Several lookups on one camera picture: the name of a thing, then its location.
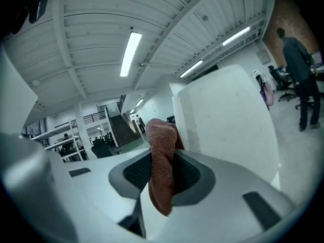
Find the reddish brown cloth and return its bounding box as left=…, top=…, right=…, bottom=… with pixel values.
left=145, top=118, right=185, bottom=217

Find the dark glossy curved object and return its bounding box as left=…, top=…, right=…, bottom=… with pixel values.
left=28, top=0, right=52, bottom=24

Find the grey wall panel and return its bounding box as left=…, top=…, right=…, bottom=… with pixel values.
left=256, top=49, right=270, bottom=65

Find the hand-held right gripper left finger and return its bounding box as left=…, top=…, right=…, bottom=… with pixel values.
left=48, top=147, right=152, bottom=243

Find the silver grey lamp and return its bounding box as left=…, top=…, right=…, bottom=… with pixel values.
left=0, top=132, right=78, bottom=243

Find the white flat panel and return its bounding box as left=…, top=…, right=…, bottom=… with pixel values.
left=0, top=46, right=38, bottom=136

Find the white shelving rack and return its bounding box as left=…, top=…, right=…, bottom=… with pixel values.
left=29, top=119, right=88, bottom=163

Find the large white partition board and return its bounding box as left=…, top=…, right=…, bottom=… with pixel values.
left=172, top=64, right=279, bottom=190

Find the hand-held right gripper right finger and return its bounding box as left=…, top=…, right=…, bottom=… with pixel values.
left=141, top=149, right=297, bottom=243

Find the computer monitor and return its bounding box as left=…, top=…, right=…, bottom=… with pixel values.
left=312, top=51, right=324, bottom=66

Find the black balcony railing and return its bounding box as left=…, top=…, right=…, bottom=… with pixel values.
left=83, top=111, right=106, bottom=125

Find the dark wooden staircase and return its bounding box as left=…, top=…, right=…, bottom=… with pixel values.
left=109, top=113, right=143, bottom=148

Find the pink bag on coat rack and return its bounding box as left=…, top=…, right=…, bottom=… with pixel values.
left=251, top=69, right=275, bottom=110

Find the black office chair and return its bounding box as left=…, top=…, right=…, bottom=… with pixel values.
left=267, top=65, right=297, bottom=103
left=90, top=138, right=114, bottom=159

